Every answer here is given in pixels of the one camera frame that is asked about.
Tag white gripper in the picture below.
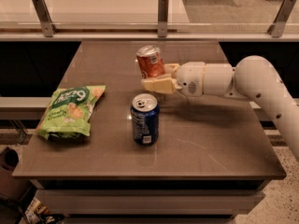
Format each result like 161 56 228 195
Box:
141 62 206 97

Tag red coke can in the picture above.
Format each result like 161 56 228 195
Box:
136 45 165 78

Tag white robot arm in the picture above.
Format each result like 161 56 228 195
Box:
141 56 299 160

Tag blue pepsi can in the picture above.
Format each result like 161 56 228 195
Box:
131 93 160 146

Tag green chip bag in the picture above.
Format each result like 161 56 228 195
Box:
36 85 106 140

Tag snack packages on floor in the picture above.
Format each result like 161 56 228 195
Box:
24 198 64 224

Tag dark bin at floor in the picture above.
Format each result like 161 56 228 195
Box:
0 147 31 202

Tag middle metal railing bracket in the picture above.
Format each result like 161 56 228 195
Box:
157 0 169 37

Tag metal railing bracket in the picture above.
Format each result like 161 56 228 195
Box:
267 0 297 38
157 0 169 37
32 0 56 37

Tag right metal railing bracket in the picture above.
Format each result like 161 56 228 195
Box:
267 0 297 38

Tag left metal railing bracket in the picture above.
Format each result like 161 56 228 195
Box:
32 0 56 37

